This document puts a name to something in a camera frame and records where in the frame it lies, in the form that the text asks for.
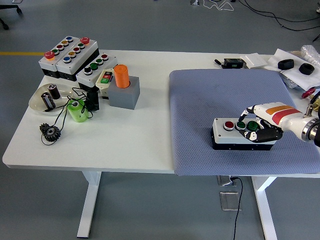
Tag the clear bubble wrap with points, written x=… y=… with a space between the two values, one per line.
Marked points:
x=310 y=52

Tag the yellow floor tape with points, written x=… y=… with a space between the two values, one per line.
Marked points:
x=20 y=53

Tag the green plastic cylinder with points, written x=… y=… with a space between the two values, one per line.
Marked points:
x=78 y=113

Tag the grey-blue honeycomb mat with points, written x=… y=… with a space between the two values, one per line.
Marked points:
x=212 y=95

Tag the five-button box, mushroom button outermost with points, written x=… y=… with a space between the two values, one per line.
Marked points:
x=75 y=63

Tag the beige red-green switch box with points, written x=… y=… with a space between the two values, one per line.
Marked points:
x=105 y=78

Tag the grey block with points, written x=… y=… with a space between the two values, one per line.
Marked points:
x=125 y=96

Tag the large black gear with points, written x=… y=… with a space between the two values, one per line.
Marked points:
x=52 y=135

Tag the small black gear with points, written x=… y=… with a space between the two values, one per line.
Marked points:
x=43 y=128

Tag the white shallow bowl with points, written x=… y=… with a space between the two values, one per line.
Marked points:
x=36 y=102

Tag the white table leg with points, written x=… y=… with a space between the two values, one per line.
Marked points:
x=88 y=205
x=266 y=212

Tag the four-button control box, white lid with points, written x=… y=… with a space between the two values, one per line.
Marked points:
x=83 y=76

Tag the four-button control box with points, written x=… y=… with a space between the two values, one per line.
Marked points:
x=225 y=140
x=83 y=76

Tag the black office chair base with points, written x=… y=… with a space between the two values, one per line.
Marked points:
x=10 y=7

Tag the flat white box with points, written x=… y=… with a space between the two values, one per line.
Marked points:
x=255 y=61

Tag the five-button box, blue button outermost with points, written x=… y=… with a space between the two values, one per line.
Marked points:
x=47 y=65

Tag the short black plug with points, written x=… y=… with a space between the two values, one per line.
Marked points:
x=218 y=62

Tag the black power adapter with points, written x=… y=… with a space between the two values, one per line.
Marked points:
x=93 y=100

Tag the silver plastic bag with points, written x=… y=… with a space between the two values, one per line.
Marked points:
x=290 y=81

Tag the small black device green label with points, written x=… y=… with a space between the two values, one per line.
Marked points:
x=233 y=62

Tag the white paper sheet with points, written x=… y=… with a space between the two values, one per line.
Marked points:
x=295 y=75

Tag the silver floor socket plate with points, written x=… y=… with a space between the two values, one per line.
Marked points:
x=230 y=201

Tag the black cylindrical capacitor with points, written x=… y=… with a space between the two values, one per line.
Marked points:
x=54 y=92
x=48 y=101

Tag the orange cylinder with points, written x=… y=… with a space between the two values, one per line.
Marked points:
x=121 y=77

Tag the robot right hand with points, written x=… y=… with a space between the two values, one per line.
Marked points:
x=280 y=115

